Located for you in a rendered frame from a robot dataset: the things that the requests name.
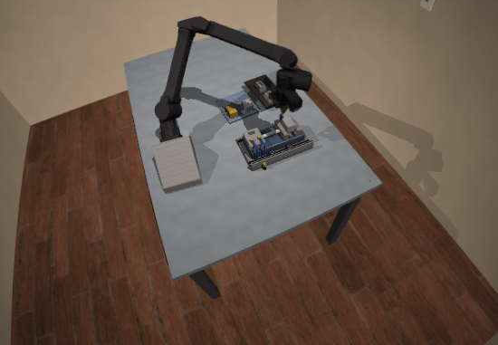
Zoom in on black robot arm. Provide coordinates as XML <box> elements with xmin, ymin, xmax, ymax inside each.
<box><xmin>155</xmin><ymin>16</ymin><xmax>312</xmax><ymax>143</ymax></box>

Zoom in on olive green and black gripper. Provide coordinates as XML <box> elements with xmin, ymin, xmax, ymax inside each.
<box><xmin>269</xmin><ymin>85</ymin><xmax>292</xmax><ymax>114</ymax></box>

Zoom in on yellow brass block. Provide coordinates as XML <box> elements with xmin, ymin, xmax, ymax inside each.
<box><xmin>225</xmin><ymin>104</ymin><xmax>238</xmax><ymax>119</ymax></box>

